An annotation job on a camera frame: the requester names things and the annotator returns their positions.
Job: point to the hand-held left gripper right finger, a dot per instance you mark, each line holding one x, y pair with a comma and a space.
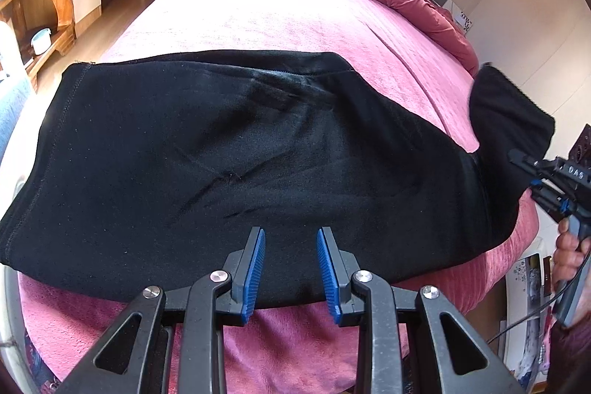
330, 274

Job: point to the small floral headboard panel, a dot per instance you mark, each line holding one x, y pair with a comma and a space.
465, 22

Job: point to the white printed board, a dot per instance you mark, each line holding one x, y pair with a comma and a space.
526, 329

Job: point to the wooden side table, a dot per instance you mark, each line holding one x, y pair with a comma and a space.
46, 6

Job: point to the blue armchair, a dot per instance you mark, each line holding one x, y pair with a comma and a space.
10, 108

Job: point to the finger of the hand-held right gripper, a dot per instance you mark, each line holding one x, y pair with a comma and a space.
551, 198
540, 166

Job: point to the bed with pink sheet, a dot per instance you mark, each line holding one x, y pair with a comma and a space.
277, 6

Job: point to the black pants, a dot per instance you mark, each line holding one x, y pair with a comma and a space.
231, 154

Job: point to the person's dark red clothing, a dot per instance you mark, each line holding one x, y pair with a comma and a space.
570, 357

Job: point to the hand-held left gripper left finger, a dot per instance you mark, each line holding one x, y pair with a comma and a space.
254, 278

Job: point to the person's right hand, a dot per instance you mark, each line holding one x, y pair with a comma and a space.
565, 258

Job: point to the white teal pot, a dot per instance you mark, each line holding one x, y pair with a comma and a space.
40, 42

